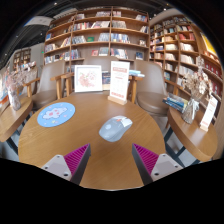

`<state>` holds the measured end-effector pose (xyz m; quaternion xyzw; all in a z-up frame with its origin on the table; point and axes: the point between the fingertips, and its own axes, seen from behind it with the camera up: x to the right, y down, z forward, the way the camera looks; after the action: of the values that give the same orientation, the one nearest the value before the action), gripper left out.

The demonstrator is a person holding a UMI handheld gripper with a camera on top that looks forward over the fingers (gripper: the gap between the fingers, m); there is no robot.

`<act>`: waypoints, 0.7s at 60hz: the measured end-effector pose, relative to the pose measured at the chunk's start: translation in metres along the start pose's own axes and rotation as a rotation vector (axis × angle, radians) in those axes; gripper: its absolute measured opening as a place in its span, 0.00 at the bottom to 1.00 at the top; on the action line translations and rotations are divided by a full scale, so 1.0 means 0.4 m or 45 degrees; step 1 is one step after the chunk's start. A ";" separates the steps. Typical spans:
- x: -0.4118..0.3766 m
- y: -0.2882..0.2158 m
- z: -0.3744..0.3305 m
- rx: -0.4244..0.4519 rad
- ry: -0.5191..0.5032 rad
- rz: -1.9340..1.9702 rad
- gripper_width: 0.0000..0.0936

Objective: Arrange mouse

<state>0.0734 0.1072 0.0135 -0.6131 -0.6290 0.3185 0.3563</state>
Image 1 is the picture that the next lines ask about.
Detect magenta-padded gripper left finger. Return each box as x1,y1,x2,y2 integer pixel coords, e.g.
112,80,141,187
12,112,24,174
41,143,92,186

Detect glass vase with dried flowers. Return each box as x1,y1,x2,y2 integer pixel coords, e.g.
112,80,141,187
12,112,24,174
181,56,213,125

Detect grey computer mouse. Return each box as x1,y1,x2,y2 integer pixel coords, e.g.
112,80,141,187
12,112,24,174
98,115,134,143

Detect glass vase with pink flowers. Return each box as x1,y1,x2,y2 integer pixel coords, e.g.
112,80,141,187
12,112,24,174
4,61,38,112

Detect round blue mouse pad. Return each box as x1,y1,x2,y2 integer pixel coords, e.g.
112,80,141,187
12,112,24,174
36,101,76,128

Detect stack of blue books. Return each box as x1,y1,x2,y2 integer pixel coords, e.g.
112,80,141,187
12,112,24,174
162,93,189,114

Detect small distant bookshelf unit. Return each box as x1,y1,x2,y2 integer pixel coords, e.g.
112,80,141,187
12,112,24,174
12,48,33,73

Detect large wooden bookshelf unit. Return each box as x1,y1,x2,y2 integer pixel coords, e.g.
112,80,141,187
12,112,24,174
43,5,150,73

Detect light blue books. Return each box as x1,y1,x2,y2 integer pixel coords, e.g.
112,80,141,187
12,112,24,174
128,69,146,78

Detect dark blue book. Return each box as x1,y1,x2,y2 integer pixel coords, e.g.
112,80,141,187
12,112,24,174
101,70,112,86

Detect small white table sign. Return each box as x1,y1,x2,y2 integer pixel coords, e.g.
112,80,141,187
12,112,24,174
199,95,219,133

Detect white framed floral picture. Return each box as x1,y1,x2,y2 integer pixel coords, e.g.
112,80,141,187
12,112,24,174
73,64,104,93

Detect curved wooden bookshelf unit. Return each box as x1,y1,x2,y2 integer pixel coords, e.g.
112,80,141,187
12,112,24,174
149,14,224,98

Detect wooden side table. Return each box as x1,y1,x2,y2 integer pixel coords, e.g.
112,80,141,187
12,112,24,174
166,106,219,163
0,96,34,154

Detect white sign on wooden base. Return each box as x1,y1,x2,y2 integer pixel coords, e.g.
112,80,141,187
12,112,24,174
107,60,131,106

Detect brown padded wooden armchair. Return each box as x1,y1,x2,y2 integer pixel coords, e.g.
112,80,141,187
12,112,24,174
23,60,68,111
133,59,174,116
60,55,138,101

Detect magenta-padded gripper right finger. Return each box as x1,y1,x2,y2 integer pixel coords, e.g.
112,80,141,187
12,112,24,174
131,143,184,186

